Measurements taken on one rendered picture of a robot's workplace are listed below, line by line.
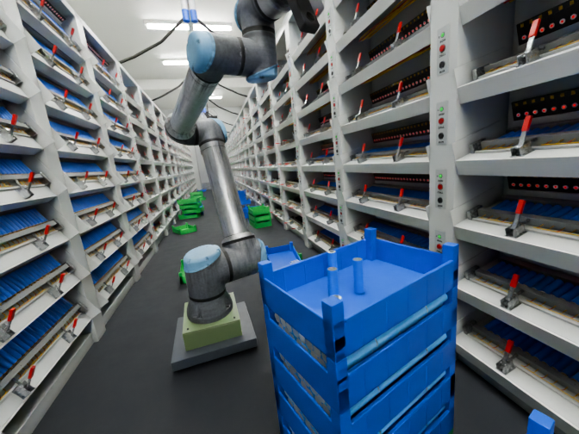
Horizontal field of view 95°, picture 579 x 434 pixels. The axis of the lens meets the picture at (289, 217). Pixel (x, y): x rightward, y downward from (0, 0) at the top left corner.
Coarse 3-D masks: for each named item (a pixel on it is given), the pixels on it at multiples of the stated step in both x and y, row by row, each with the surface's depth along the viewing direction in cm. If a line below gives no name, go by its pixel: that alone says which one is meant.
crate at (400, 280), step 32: (320, 256) 55; (352, 256) 61; (384, 256) 61; (416, 256) 54; (448, 256) 47; (288, 288) 52; (320, 288) 52; (352, 288) 50; (384, 288) 49; (416, 288) 41; (448, 288) 47; (288, 320) 42; (320, 320) 34; (352, 320) 34; (384, 320) 37; (352, 352) 35
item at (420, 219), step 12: (348, 192) 147; (348, 204) 145; (360, 204) 132; (372, 204) 125; (384, 204) 119; (408, 204) 109; (384, 216) 116; (396, 216) 107; (408, 216) 100; (420, 216) 95; (420, 228) 96
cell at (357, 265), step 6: (354, 258) 48; (360, 258) 48; (354, 264) 47; (360, 264) 47; (354, 270) 48; (360, 270) 47; (354, 276) 48; (360, 276) 47; (354, 282) 48; (360, 282) 48; (354, 288) 49; (360, 288) 48
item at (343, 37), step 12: (384, 0) 95; (396, 0) 102; (408, 0) 100; (372, 12) 102; (384, 12) 111; (396, 12) 107; (360, 24) 111; (372, 24) 121; (384, 24) 119; (336, 36) 131; (348, 36) 121; (360, 36) 133
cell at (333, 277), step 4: (328, 268) 45; (332, 268) 45; (336, 268) 45; (328, 272) 44; (332, 272) 44; (336, 272) 44; (328, 276) 44; (332, 276) 44; (336, 276) 44; (328, 280) 45; (332, 280) 44; (336, 280) 44; (328, 284) 45; (332, 284) 44; (336, 284) 44; (328, 288) 45; (332, 288) 44; (336, 288) 44; (328, 292) 45; (332, 292) 45; (336, 292) 45
